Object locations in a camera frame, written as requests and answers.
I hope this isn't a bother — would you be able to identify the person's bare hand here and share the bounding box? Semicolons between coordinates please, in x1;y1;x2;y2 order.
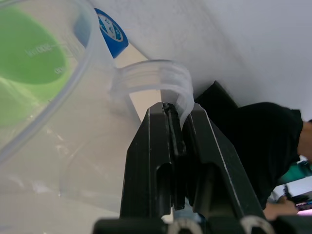
264;196;300;221

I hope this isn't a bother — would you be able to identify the blue tape roll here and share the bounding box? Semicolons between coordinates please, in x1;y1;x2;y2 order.
94;7;129;59

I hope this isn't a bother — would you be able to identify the teal green object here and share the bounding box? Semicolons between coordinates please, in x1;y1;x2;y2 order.
279;159;312;185

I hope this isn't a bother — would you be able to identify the green plastic bucket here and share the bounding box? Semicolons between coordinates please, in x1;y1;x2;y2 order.
0;4;71;127

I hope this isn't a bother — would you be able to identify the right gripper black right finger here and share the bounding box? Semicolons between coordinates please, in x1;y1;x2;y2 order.
184;104;267;220

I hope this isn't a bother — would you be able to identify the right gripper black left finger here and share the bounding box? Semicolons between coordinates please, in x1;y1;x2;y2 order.
120;101;187;219

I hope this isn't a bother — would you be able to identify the person in black shirt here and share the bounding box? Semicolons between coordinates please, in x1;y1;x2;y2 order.
214;102;312;220

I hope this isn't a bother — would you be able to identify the clear plastic measuring cup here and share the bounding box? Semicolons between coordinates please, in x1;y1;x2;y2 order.
0;0;195;215

